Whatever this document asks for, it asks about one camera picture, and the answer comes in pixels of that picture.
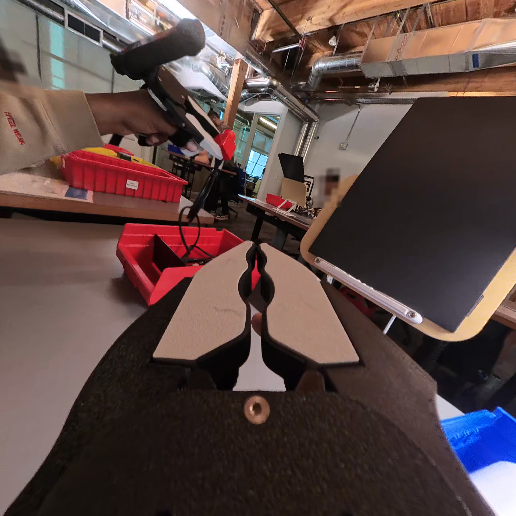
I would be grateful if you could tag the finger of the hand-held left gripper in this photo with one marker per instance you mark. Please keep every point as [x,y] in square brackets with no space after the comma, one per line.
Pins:
[209,149]
[203,119]

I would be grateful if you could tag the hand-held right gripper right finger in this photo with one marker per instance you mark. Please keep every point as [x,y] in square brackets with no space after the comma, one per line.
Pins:
[306,322]

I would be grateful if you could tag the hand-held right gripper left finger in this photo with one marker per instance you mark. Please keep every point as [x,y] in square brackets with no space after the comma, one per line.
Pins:
[205,318]

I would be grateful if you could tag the red single-stud toy brick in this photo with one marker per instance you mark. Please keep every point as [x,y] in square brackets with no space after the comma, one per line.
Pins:
[225,145]

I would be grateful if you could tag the blue plastic bin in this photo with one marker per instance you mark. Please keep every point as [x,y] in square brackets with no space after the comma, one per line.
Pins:
[479,439]

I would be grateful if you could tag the person's left forearm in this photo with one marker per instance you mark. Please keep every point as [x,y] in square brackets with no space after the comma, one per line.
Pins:
[48,129]

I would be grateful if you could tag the red plastic crate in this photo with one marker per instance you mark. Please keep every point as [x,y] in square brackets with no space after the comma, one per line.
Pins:
[358,302]

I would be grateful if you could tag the black ceiling vent box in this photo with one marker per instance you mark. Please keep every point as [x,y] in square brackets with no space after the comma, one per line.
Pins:
[82,27]

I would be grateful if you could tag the small red plastic bin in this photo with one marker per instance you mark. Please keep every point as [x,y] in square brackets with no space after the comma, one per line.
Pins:
[278,200]

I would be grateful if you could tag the wooden desk with black legs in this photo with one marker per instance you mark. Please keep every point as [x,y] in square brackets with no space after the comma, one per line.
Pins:
[278,217]

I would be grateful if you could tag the grey desk with wooden edge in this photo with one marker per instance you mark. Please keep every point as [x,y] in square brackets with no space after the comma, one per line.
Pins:
[121,205]

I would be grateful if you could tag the black framed marker sign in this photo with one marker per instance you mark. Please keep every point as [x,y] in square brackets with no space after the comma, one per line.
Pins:
[308,186]

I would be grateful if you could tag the long yellow plastic bin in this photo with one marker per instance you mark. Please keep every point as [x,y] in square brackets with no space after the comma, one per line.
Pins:
[100,151]

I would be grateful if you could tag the black panel with wooden frame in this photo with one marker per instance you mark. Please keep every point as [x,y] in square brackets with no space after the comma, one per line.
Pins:
[292,173]
[415,209]

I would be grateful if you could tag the rectangular silver air duct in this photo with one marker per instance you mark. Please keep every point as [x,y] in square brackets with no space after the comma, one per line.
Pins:
[435,52]

